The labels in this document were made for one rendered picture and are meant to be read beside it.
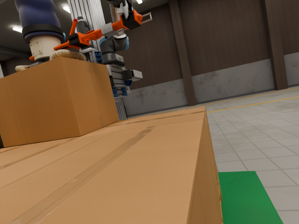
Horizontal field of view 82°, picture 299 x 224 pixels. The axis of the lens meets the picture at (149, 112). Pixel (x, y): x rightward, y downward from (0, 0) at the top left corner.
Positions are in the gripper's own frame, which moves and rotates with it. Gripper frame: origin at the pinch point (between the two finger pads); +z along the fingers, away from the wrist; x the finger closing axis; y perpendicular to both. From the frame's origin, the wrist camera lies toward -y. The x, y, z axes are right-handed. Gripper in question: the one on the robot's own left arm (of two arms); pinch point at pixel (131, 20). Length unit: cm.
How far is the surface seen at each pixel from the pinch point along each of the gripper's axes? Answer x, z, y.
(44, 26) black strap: 7, -12, 51
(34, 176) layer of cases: 61, 54, 9
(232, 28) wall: -610, -140, -141
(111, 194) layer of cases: 67, 54, -16
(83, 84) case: 9.3, 26.6, 32.0
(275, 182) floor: -30, 108, -58
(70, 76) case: 17.1, 22.4, 31.8
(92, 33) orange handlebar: 3.3, 0.2, 23.0
